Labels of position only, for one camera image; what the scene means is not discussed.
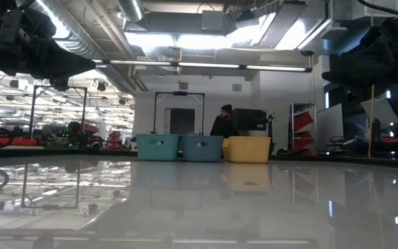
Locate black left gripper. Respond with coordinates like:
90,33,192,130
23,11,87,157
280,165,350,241
0,8,97,93

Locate teal plastic bin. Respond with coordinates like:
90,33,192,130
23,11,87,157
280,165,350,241
135,133,181,162

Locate yellow plastic bin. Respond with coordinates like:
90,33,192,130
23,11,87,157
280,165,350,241
222,136,272,164

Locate blue-grey plastic bin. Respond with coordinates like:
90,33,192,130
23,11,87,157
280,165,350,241
180,135,225,163

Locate grey monitor back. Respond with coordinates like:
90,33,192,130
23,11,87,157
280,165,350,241
360,96,398,127

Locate white monitor back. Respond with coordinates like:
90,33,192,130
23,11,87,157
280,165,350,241
315,102,344,140

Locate black bottle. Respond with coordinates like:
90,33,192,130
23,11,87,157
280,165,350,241
371,117,381,142

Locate person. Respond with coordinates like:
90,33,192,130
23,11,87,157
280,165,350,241
66,120,91,148
209,103,240,139

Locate white ceiling fixture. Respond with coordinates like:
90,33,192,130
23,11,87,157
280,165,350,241
319,21,348,41

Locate ceiling light tube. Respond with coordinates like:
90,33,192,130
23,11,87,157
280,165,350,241
91,58,172,67
177,61,241,69
245,64,313,73

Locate black office desk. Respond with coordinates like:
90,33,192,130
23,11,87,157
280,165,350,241
326,136,398,160

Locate white ceiling box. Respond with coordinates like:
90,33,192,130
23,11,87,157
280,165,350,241
332,0,398,22

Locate red tray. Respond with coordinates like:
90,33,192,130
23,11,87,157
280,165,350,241
0,137,39,147

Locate black background monitor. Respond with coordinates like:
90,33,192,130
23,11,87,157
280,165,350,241
233,108,267,131

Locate silver ceiling air duct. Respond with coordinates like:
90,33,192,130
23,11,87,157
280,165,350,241
29,0,141,94

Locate yellow hanging cable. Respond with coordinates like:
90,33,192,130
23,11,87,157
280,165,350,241
367,84,375,158
177,47,183,84

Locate black metal frame stand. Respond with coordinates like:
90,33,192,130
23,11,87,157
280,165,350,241
153,91,206,136
29,84,88,139

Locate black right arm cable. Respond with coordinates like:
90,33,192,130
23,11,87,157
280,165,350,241
357,0,398,18

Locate grey ceiling duct box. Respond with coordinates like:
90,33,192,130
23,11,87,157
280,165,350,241
201,9,226,33

